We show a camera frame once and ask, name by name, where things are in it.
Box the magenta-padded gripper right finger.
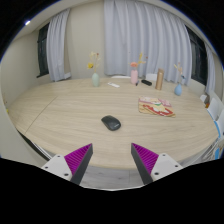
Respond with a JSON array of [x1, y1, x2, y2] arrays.
[[130, 142, 184, 185]]

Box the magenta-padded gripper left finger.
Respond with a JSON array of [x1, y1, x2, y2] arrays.
[[41, 143, 94, 186]]

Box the black computer mouse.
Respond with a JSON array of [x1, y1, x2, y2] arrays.
[[101, 115, 122, 132]]

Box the cartoon dog print mouse pad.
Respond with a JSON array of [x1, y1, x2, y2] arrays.
[[138, 96, 177, 118]]

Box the white and blue chairs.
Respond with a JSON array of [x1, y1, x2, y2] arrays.
[[199, 93, 224, 161]]

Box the blue vase with dried flowers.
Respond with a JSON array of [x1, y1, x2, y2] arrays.
[[173, 61, 186, 97]]

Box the black case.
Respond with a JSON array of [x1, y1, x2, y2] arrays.
[[140, 79, 153, 87]]

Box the gold drink bottle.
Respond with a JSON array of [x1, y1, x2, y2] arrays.
[[154, 68, 165, 91]]

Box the pink vase with dried flowers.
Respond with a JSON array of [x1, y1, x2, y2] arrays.
[[129, 51, 148, 86]]

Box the green vase with dried flowers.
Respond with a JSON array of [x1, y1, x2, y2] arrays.
[[86, 51, 102, 88]]

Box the narrow white curtain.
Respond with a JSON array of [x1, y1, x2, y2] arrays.
[[46, 8, 72, 83], [203, 43, 217, 96]]

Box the dark window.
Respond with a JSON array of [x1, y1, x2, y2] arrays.
[[185, 25, 208, 86], [36, 22, 51, 78]]

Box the wide white curtain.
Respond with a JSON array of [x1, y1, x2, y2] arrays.
[[103, 0, 193, 86]]

